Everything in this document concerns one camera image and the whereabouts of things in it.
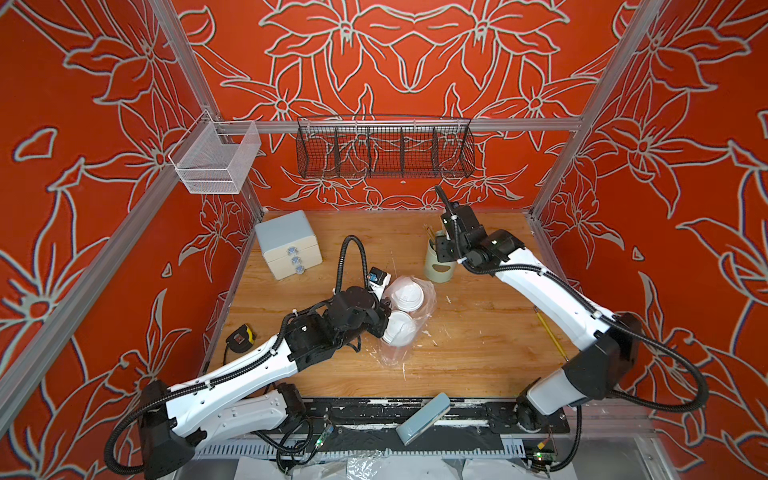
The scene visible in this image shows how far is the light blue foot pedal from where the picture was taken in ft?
2.27

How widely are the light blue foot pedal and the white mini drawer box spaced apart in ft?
1.80

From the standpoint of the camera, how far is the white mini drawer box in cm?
92
